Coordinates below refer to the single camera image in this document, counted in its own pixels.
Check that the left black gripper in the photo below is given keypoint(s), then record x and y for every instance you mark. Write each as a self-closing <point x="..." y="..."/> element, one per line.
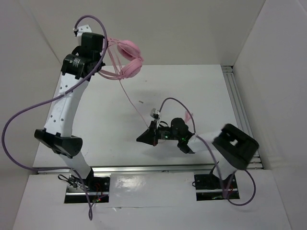
<point x="76" y="50"/>

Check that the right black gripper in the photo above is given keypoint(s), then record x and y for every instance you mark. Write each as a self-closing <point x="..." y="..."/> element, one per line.
<point x="149" y="136"/>

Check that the pink headphones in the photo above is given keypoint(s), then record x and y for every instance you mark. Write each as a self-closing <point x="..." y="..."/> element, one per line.
<point x="125" y="57"/>

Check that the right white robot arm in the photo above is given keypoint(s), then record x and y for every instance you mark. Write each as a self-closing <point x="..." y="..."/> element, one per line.
<point x="236" y="147"/>

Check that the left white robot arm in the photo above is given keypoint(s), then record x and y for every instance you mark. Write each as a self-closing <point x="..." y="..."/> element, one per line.
<point x="76" y="72"/>

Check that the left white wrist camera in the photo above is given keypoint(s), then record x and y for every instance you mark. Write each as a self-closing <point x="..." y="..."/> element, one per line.
<point x="82" y="29"/>

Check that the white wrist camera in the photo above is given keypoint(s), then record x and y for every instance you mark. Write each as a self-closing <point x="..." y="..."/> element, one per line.
<point x="82" y="29"/>
<point x="155" y="114"/>

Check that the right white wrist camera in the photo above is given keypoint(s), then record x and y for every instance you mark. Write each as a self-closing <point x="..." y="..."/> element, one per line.
<point x="155" y="114"/>

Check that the front aluminium rail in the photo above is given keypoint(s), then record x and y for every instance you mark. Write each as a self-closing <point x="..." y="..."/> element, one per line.
<point x="153" y="169"/>

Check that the aluminium rail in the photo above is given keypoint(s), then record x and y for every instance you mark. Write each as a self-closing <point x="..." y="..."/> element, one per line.
<point x="236" y="100"/>
<point x="153" y="169"/>

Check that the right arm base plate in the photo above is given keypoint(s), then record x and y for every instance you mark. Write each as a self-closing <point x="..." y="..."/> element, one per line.
<point x="207" y="188"/>

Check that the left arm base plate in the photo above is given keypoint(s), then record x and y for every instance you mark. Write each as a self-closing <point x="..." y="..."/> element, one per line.
<point x="98" y="192"/>

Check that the right side aluminium rail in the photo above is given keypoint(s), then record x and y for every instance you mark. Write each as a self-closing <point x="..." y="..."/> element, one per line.
<point x="236" y="100"/>

